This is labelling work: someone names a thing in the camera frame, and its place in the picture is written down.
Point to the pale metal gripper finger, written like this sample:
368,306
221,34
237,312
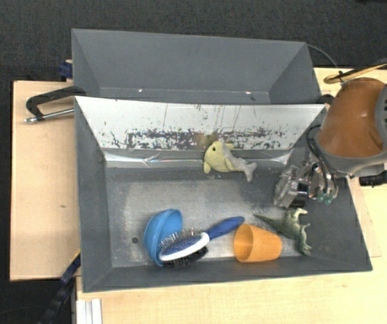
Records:
285,181
289,199

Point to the green toy dinosaur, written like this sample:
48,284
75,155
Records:
291,226

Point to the orange plastic cup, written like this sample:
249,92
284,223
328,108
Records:
261,245

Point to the yellow and grey plush fish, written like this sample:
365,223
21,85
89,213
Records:
218,160

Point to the grey metal bin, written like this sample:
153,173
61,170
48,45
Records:
193,194

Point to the blue and white hairbrush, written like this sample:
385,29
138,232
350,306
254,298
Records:
183,246

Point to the blue plastic bowl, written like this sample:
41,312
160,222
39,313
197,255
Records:
161,229

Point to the pale wood board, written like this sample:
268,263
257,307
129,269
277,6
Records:
43,181

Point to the black cylinder on white bracket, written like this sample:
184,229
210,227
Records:
382,177

